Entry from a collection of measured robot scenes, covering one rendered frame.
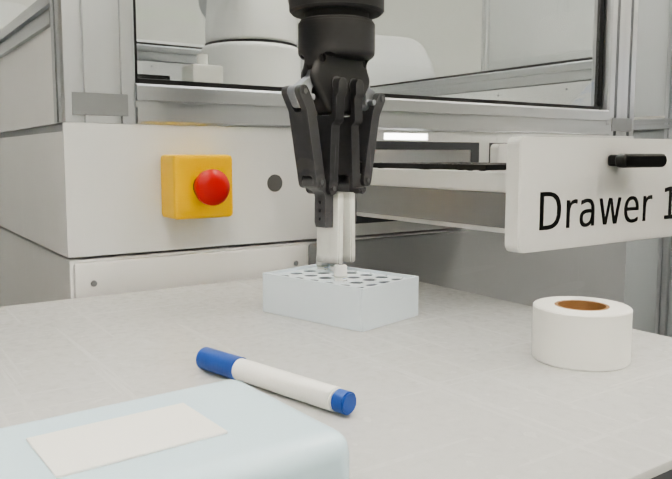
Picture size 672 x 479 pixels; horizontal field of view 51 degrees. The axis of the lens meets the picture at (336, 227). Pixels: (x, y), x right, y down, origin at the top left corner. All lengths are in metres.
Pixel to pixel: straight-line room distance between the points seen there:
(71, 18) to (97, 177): 0.17
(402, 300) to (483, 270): 0.51
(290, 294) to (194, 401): 0.35
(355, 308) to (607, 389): 0.22
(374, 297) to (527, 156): 0.20
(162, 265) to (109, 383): 0.36
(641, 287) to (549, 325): 2.37
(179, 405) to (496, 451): 0.17
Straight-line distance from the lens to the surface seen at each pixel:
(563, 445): 0.40
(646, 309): 2.90
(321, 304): 0.64
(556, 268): 1.29
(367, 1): 0.68
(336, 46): 0.68
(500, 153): 1.13
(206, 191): 0.78
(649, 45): 2.89
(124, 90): 0.83
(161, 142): 0.84
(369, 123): 0.73
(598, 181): 0.77
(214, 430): 0.29
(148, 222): 0.84
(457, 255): 1.11
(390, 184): 0.85
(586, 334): 0.53
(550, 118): 1.26
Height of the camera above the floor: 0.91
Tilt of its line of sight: 6 degrees down
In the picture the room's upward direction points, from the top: straight up
